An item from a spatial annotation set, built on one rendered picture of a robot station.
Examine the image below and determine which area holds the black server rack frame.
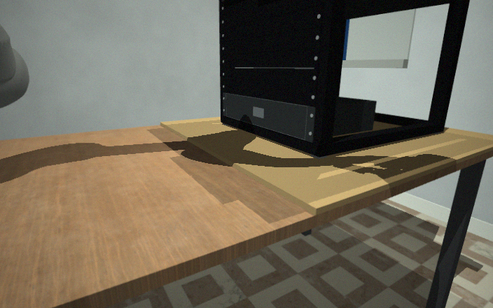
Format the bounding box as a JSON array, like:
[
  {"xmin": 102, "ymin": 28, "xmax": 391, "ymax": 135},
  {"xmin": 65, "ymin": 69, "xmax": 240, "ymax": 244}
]
[{"xmin": 219, "ymin": 0, "xmax": 470, "ymax": 159}]

